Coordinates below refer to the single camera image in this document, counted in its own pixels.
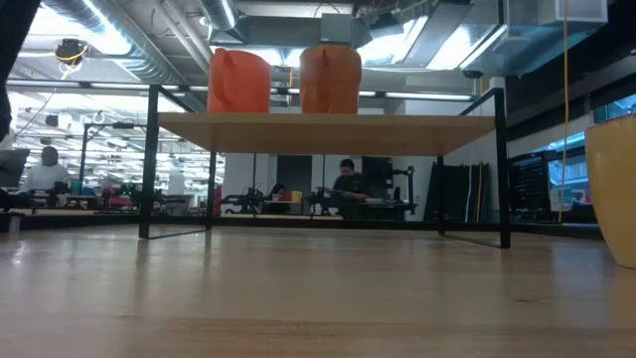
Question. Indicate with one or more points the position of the terracotta orange mug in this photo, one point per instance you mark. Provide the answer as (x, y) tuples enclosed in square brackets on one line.
[(330, 82)]

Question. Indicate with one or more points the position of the bright orange plastic cup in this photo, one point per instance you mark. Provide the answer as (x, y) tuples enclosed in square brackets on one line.
[(238, 84)]

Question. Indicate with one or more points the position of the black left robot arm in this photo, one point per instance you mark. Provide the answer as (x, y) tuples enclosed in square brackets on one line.
[(12, 30)]

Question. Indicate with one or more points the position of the wooden shelf with black legs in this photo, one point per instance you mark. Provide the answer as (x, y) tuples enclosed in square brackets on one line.
[(323, 134)]

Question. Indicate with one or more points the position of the small yellow background mug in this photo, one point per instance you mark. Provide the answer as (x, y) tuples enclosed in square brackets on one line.
[(296, 196)]

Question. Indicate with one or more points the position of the black leaning panels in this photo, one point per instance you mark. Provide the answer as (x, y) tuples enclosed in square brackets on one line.
[(452, 191)]

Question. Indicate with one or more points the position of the black pegboard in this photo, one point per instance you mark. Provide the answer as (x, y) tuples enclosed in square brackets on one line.
[(529, 184)]

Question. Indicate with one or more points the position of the dark background monitor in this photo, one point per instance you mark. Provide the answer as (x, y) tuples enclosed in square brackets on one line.
[(12, 166)]

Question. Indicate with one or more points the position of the black metal table frame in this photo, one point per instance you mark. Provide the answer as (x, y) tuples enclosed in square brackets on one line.
[(348, 224)]

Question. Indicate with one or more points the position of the silver ceiling duct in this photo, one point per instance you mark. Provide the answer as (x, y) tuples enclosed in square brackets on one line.
[(218, 12), (144, 64)]

